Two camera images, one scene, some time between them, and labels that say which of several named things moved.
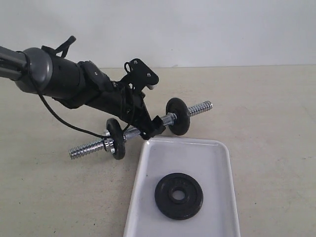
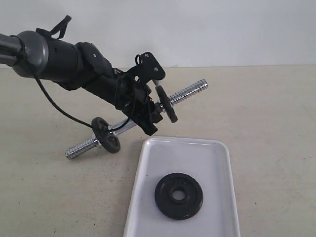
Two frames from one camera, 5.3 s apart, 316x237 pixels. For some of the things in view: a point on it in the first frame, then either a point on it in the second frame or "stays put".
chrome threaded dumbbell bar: [99, 145] to [129, 124]
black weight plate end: [114, 129] to [105, 136]
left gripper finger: [158, 127] to [156, 115]
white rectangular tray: [208, 161] stays put
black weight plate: [179, 195] stays put
